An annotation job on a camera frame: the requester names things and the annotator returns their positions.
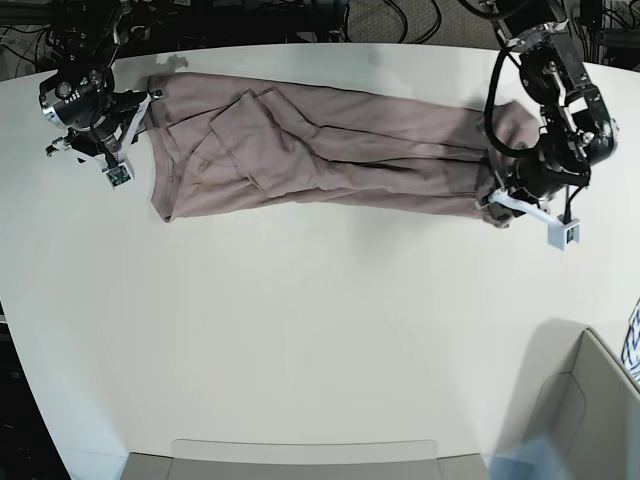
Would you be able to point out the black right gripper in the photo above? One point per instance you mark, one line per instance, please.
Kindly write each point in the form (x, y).
(61, 86)

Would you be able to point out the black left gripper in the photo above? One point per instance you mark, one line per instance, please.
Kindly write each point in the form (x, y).
(537, 173)

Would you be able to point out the pink T-shirt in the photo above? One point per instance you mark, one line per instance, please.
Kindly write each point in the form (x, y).
(223, 144)

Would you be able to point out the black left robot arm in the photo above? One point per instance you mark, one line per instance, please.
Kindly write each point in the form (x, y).
(577, 129)

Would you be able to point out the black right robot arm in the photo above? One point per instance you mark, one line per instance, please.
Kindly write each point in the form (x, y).
(95, 45)

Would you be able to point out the blue white patterned cloth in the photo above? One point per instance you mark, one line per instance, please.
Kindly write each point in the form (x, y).
(630, 355)

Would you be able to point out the grey cardboard box right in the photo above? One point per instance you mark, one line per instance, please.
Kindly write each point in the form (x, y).
(591, 414)

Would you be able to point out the blue blurry object bottom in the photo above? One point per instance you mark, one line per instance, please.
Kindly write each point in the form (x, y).
(535, 459)

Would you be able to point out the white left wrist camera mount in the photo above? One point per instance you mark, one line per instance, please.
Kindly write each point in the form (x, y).
(562, 230)

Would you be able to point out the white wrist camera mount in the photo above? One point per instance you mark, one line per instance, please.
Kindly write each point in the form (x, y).
(100, 129)
(562, 230)

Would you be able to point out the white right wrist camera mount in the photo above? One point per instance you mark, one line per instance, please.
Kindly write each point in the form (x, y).
(100, 129)

